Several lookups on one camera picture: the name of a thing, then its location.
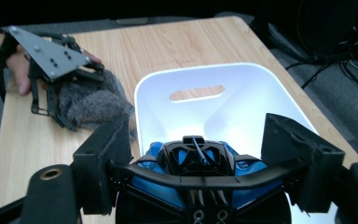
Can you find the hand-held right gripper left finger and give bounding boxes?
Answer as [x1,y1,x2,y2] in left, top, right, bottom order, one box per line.
[72,112,135,217]

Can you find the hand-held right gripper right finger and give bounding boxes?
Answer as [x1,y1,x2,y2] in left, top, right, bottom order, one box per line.
[260,112,347,215]

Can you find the blue and black toy car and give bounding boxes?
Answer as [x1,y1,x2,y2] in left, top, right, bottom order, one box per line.
[115,134,293,224]

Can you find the white plastic storage bin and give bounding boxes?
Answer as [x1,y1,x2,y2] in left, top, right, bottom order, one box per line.
[133,62,339,224]

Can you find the grey tape strip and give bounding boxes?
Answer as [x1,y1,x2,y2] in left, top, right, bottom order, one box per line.
[116,17,149,26]

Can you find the grey fuzzy cloth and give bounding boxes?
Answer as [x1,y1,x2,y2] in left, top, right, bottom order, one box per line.
[57,68,136,132]

